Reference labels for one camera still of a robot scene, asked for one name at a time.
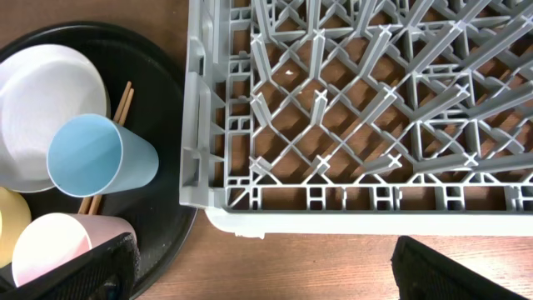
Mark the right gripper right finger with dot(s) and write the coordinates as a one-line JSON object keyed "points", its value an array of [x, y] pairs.
{"points": [[421, 273]]}

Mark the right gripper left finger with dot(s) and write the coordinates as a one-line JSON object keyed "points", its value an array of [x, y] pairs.
{"points": [[109, 271]]}

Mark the pink plastic cup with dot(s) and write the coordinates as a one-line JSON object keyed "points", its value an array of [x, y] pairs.
{"points": [[57, 238]]}

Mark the light blue plastic cup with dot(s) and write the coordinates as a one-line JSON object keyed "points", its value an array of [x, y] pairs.
{"points": [[92, 155]]}

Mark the grey dishwasher rack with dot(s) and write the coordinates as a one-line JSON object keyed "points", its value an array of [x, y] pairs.
{"points": [[359, 117]]}

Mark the wooden chopstick left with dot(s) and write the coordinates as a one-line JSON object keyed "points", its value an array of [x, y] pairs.
{"points": [[86, 202]]}

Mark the wooden chopstick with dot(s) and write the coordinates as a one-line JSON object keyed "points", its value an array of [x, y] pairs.
{"points": [[86, 202], [120, 118]]}

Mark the wooden chopstick right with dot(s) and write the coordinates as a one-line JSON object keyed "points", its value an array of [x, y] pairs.
{"points": [[120, 118]]}

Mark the yellow bowl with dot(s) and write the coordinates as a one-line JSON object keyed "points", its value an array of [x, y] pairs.
{"points": [[15, 217]]}

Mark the grey round plate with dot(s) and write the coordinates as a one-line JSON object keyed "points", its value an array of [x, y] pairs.
{"points": [[42, 87]]}

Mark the round black serving tray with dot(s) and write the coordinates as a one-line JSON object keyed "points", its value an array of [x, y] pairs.
{"points": [[123, 56]]}

